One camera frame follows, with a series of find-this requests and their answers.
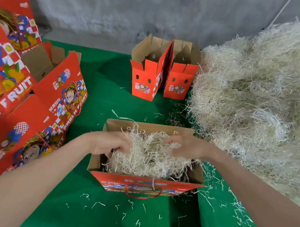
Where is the red cardboard box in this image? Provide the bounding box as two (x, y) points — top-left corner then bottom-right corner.
(163, 39), (203, 102)
(86, 117), (209, 201)
(128, 33), (174, 103)

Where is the pile of wood wool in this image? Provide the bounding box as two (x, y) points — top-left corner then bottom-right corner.
(183, 16), (300, 209)

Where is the person's left forearm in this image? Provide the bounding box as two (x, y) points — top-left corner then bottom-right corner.
(0, 134), (93, 227)

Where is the group of red boxes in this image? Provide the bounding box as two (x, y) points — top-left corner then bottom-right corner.
(0, 0), (92, 184)

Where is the person's right forearm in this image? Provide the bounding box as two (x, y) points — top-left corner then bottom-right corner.
(202, 147), (300, 227)

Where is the person's left hand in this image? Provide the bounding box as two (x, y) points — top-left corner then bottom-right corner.
(81, 130), (134, 158)

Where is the small straw filler clump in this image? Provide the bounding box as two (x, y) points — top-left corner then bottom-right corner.
(105, 123), (197, 182)

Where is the person's right hand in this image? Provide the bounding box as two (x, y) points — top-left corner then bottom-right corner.
(162, 132), (215, 162)

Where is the white pole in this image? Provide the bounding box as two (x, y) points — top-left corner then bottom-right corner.
(268, 0), (293, 28)

